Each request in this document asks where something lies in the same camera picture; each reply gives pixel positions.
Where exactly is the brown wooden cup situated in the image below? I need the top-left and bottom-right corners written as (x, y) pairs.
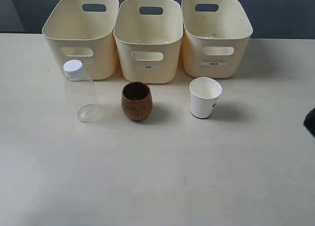
top-left (121, 82), bottom-right (153, 121)

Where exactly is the white paper cup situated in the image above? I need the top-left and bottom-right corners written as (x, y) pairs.
top-left (189, 77), bottom-right (222, 119)

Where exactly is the clear plastic bottle white cap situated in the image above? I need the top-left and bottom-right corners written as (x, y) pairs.
top-left (63, 60), bottom-right (99, 123)

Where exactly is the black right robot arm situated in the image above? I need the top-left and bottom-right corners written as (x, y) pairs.
top-left (303, 108), bottom-right (315, 138)

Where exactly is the cream middle plastic bin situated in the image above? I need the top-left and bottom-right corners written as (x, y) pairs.
top-left (114, 0), bottom-right (183, 84)

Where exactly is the cream plastic bin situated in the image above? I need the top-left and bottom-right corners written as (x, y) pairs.
top-left (42, 0), bottom-right (119, 80)
top-left (114, 0), bottom-right (183, 84)
top-left (181, 0), bottom-right (253, 79)

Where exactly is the cream right plastic bin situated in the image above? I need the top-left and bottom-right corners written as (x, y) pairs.
top-left (181, 0), bottom-right (253, 79)

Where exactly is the cream left plastic bin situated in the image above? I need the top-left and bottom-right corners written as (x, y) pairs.
top-left (42, 0), bottom-right (119, 80)

